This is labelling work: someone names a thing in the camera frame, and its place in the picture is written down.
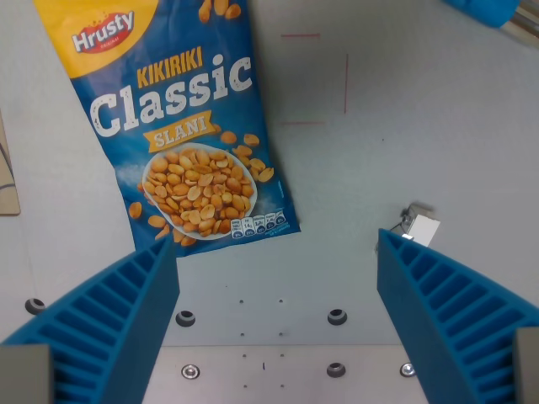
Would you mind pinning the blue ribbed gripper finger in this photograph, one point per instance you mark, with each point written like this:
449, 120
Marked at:
122, 315
446, 311

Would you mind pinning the small white connector block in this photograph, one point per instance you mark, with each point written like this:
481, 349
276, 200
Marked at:
419, 225

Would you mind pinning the metal mounting plate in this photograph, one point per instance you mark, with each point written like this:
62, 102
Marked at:
278, 372

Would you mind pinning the blue Hrusty peanut bag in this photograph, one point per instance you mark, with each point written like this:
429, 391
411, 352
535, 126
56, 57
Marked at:
172, 122

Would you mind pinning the shiny metal rod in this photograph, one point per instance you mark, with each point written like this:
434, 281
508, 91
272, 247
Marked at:
524, 25

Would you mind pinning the blue cylinder object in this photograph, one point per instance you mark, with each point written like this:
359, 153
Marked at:
484, 10

